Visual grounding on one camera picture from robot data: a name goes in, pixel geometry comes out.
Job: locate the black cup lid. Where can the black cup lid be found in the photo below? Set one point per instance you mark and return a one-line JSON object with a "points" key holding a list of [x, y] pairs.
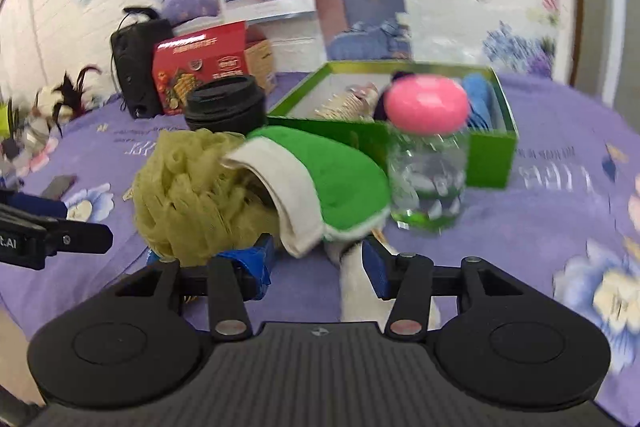
{"points": [[225, 102]]}

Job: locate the green cardboard box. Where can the green cardboard box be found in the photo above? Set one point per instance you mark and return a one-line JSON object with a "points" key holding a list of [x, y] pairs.
{"points": [[490, 157]]}

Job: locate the green plush slipper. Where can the green plush slipper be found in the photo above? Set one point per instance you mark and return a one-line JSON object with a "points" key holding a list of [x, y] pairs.
{"points": [[345, 177]]}

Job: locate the striped bedding poster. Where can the striped bedding poster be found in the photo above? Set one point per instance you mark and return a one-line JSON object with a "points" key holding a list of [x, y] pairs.
{"points": [[360, 7]]}

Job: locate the blue cloth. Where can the blue cloth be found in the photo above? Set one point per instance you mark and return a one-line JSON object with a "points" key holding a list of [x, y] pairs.
{"points": [[480, 102]]}

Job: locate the olive mesh bath loofah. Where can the olive mesh bath loofah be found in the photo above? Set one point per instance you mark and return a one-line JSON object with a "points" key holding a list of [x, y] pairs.
{"points": [[185, 197]]}

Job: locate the dark flat card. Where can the dark flat card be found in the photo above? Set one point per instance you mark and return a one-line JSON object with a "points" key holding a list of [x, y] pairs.
{"points": [[59, 186]]}

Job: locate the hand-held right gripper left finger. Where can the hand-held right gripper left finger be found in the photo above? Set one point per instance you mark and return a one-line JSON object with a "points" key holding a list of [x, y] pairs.
{"points": [[257, 264]]}

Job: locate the black speaker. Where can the black speaker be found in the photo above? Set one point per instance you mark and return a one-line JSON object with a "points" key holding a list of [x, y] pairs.
{"points": [[135, 67]]}

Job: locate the clear jar with pink lid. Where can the clear jar with pink lid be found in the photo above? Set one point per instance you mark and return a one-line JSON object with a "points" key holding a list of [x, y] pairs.
{"points": [[427, 107]]}

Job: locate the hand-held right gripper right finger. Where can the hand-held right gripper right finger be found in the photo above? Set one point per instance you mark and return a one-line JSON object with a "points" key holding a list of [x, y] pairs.
{"points": [[375, 267]]}

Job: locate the small brown cardboard box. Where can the small brown cardboard box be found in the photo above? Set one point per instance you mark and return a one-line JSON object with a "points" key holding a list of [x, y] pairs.
{"points": [[260, 62]]}

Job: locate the purple floral bedsheet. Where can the purple floral bedsheet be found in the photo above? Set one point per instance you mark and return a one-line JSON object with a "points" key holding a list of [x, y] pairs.
{"points": [[550, 207]]}

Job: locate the black feather ornament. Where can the black feather ornament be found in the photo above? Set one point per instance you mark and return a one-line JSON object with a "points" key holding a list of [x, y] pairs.
{"points": [[65, 94]]}

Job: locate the red printed carton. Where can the red printed carton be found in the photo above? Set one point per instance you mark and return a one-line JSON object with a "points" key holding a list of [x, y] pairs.
{"points": [[200, 62]]}

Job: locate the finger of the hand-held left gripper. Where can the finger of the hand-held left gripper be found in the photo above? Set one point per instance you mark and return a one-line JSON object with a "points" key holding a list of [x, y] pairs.
{"points": [[85, 238], [35, 207]]}

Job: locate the beige lace cloth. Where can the beige lace cloth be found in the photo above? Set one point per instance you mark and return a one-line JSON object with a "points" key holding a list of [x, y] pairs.
{"points": [[345, 102]]}

